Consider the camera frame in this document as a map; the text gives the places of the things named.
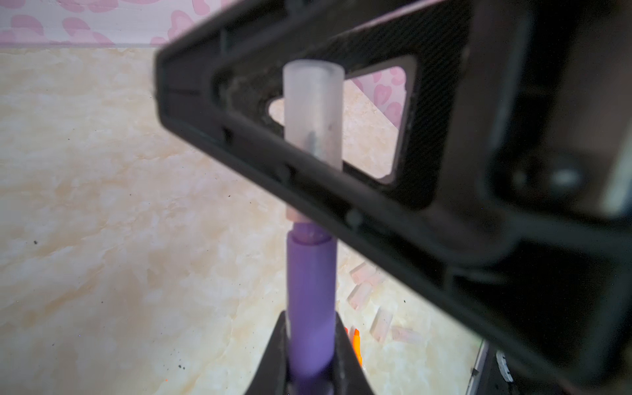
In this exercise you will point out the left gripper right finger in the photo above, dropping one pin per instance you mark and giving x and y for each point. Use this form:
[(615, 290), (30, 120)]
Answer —
[(348, 376)]

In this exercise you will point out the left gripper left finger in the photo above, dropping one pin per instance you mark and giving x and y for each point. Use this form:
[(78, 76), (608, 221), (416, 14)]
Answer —
[(271, 376)]

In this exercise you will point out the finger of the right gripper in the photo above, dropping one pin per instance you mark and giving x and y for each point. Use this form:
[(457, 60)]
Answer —
[(215, 83)]

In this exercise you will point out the purple marker pen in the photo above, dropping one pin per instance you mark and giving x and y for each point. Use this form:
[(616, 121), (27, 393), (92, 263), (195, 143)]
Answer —
[(311, 276)]

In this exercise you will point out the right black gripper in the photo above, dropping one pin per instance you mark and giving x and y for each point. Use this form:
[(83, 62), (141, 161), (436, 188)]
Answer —
[(536, 184)]

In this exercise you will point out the orange marker pen left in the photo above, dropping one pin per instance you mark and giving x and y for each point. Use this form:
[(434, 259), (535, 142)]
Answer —
[(355, 340)]

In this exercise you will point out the clear pen cap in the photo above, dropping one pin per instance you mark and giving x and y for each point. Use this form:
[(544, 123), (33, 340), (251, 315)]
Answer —
[(313, 109), (360, 296), (367, 273), (381, 324), (405, 335)]

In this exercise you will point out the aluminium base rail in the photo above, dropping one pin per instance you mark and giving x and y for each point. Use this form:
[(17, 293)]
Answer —
[(490, 373)]

